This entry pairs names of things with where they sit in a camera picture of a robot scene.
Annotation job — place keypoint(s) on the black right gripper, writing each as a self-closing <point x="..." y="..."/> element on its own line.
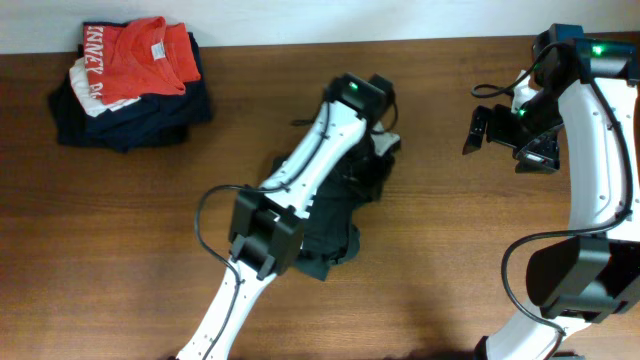
<point x="542" y="158"/>

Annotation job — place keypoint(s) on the dark green t-shirt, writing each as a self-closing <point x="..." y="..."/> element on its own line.
<point x="330" y="236"/>

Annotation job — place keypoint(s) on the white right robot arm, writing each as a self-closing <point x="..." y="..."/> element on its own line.
<point x="585" y="89"/>

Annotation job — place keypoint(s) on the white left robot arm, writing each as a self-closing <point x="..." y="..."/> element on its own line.
<point x="302" y="214"/>

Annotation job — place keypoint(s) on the navy folded shirt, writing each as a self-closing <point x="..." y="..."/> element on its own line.
<point x="153" y="121"/>

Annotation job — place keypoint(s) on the red folded shirt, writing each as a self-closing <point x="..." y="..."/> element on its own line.
<point x="144" y="56"/>

